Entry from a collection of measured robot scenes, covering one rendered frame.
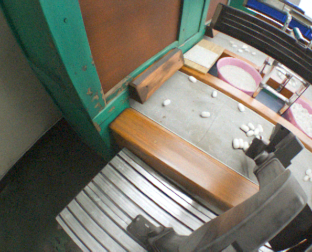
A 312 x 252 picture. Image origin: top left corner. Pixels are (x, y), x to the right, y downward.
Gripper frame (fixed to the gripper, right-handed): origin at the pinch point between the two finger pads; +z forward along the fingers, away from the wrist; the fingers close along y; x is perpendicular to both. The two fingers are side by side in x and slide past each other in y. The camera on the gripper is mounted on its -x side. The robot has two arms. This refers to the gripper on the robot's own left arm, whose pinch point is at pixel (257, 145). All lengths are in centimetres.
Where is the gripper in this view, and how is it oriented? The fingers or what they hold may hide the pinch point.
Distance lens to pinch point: 61.2
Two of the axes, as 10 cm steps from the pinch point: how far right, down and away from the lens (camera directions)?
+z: 4.2, -1.8, 8.9
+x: -3.9, 8.5, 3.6
